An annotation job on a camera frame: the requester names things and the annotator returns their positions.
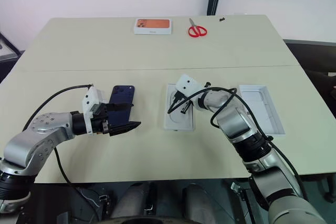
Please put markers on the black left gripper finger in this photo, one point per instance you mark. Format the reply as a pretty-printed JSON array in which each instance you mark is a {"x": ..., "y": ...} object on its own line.
[
  {"x": 124, "y": 127},
  {"x": 119, "y": 106}
]

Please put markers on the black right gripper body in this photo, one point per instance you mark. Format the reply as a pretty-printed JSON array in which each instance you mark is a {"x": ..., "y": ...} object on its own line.
[{"x": 182, "y": 97}]

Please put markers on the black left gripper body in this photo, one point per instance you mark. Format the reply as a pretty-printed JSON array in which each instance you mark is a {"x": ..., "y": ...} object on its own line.
[{"x": 101, "y": 120}]

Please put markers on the dark blue smartphone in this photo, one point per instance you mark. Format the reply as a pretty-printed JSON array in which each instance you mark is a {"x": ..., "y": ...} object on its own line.
[{"x": 122, "y": 98}]

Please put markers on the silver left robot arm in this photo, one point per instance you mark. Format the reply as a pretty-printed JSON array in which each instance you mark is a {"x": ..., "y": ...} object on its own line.
[{"x": 39, "y": 134}]

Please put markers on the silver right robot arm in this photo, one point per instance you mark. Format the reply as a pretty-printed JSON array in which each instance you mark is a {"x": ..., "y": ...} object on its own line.
[{"x": 237, "y": 121}]

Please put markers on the white phone box base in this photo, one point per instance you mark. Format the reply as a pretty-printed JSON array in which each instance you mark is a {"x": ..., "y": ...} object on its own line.
[{"x": 173, "y": 121}]

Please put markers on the white box with orange print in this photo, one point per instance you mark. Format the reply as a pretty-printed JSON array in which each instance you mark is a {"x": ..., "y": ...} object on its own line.
[{"x": 153, "y": 26}]

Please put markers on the white phone box lid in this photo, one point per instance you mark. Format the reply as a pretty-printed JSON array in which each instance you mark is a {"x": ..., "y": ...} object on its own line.
[{"x": 262, "y": 111}]

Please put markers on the small black clip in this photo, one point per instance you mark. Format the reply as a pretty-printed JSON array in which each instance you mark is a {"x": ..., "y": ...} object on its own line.
[{"x": 222, "y": 19}]

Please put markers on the black framed case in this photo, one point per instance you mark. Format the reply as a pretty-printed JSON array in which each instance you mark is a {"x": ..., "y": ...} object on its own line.
[{"x": 8, "y": 48}]

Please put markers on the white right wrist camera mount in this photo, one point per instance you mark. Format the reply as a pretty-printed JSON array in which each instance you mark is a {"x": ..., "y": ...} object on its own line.
[{"x": 187, "y": 83}]

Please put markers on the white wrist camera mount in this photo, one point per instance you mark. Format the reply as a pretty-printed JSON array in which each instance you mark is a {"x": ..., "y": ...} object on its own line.
[
  {"x": 187, "y": 83},
  {"x": 89, "y": 98}
]

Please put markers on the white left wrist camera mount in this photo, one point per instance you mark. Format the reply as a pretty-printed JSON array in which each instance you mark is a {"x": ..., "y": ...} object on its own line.
[{"x": 89, "y": 98}]

